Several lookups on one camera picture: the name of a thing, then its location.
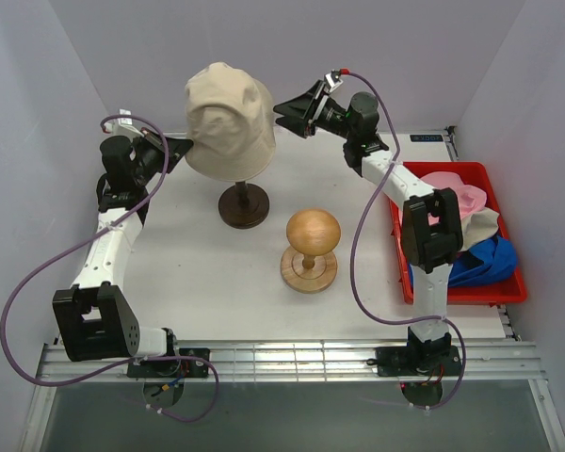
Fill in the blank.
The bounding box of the beige bucket hat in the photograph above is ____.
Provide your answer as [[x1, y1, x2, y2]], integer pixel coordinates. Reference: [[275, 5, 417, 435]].
[[186, 62, 276, 183]]

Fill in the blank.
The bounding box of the pink bucket hat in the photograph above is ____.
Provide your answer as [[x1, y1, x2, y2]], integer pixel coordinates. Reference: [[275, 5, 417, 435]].
[[422, 171, 487, 220]]

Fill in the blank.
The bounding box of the cream bucket hat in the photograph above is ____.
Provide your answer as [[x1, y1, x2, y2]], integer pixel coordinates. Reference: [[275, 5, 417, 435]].
[[460, 208, 499, 251]]

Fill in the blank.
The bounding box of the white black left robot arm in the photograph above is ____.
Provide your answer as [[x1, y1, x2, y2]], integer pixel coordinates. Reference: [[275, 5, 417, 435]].
[[52, 130, 193, 362]]

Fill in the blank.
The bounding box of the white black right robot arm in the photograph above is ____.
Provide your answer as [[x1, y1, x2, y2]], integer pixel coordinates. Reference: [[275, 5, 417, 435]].
[[273, 73, 462, 372]]

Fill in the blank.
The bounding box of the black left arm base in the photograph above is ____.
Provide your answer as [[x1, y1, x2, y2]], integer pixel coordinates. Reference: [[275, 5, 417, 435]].
[[126, 347, 211, 379]]

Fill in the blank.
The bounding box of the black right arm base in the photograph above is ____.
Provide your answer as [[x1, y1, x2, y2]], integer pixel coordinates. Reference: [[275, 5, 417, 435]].
[[365, 346, 462, 377]]

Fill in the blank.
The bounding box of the cream mannequin head stand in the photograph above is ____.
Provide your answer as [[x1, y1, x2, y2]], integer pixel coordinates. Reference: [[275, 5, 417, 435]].
[[218, 181, 270, 230]]

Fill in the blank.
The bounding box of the light wooden hat stand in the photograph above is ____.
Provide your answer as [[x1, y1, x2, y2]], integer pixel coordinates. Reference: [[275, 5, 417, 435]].
[[280, 209, 341, 294]]

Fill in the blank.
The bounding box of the blue hat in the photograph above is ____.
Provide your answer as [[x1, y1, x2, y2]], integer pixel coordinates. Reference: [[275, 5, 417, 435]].
[[401, 234, 517, 291]]

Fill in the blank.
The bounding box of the red plastic bin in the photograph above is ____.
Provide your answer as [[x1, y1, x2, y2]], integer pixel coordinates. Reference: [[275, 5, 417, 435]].
[[389, 162, 527, 306]]

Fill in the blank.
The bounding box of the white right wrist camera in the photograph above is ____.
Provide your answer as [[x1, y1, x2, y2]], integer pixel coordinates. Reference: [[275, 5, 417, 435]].
[[324, 68, 349, 94]]

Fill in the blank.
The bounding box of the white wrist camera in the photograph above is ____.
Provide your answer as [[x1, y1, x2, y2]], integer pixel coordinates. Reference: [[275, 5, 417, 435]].
[[102, 109, 141, 140], [324, 68, 349, 94]]

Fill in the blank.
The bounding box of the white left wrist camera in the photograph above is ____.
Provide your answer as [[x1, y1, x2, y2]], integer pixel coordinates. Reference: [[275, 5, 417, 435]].
[[102, 109, 141, 140]]

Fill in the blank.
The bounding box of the aluminium front rail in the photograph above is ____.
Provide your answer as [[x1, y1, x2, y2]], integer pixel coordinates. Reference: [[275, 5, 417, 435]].
[[38, 339, 546, 383]]

